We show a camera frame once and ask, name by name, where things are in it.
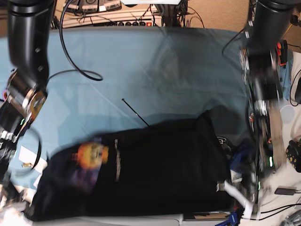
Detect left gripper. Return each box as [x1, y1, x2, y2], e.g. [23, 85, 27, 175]
[216, 178, 260, 220]

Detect black t-shirt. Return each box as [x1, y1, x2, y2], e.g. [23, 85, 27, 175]
[25, 111, 233, 221]

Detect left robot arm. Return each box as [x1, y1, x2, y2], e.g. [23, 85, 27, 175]
[217, 0, 300, 220]

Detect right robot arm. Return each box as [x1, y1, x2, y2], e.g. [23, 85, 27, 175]
[0, 0, 55, 146]

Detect blue orange clamp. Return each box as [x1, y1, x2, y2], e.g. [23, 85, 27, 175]
[216, 208, 244, 226]

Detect blue box with black knob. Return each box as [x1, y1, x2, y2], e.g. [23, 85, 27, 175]
[230, 139, 255, 174]

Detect black yellow dotted mug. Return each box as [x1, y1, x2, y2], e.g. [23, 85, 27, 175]
[285, 140, 301, 173]

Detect metal carabiner keys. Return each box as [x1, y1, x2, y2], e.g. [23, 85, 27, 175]
[217, 136, 232, 156]

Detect orange black tool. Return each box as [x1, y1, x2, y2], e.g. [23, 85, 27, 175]
[277, 40, 288, 67]

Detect black zip tie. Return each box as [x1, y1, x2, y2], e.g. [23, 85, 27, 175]
[121, 98, 150, 127]

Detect light blue table cloth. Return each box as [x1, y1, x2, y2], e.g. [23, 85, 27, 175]
[10, 27, 248, 189]

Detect white paper card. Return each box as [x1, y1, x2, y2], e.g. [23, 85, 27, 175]
[18, 145, 48, 173]

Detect power strip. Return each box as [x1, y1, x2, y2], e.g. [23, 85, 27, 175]
[94, 20, 156, 28]

